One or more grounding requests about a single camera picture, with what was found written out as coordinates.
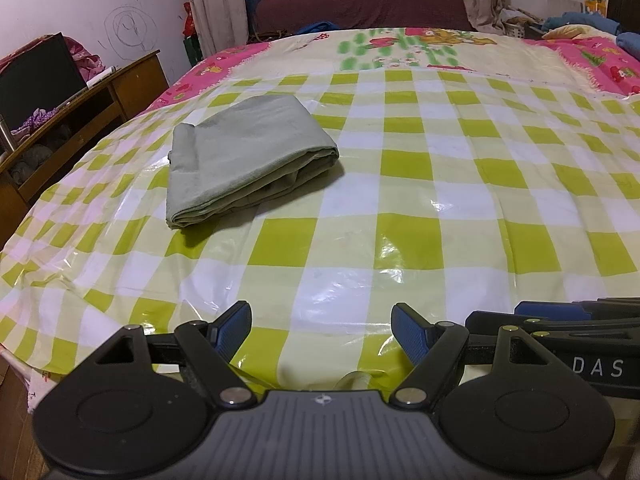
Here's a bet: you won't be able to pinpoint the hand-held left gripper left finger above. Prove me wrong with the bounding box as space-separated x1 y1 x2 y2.
75 301 253 407

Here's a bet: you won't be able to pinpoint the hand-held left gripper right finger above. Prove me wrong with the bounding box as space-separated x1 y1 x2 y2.
390 302 568 408

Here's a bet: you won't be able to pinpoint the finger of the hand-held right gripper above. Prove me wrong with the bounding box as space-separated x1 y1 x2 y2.
517 297 640 321
465 311 566 336

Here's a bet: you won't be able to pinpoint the light green pants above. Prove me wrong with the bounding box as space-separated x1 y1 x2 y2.
165 95 341 231

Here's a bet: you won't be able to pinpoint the green checkered plastic sheet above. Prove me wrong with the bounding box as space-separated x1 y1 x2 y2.
0 67 640 391

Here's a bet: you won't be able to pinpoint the white cherry print bed sheet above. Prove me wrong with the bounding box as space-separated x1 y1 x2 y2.
0 345 71 416

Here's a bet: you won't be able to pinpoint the grey cloth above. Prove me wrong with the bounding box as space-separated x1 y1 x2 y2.
10 145 51 181

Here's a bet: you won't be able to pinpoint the blue pillow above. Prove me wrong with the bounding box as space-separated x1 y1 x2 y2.
615 32 640 58

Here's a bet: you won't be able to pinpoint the white woven basket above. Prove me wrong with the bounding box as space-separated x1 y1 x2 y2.
500 7 543 38

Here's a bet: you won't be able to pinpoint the white paper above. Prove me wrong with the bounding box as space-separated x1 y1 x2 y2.
86 65 118 86

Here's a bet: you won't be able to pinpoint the pink cartoon printed quilt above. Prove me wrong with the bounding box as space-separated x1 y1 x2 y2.
145 25 640 116

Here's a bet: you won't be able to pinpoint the purple cloth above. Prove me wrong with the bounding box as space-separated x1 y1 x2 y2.
11 107 56 136

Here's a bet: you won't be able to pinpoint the blue clothes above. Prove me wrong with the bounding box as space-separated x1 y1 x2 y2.
541 10 622 33

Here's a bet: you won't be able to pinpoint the pink cloth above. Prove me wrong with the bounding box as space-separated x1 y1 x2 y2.
0 34 106 86

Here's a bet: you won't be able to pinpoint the black monitor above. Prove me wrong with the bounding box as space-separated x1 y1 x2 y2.
0 32 88 133

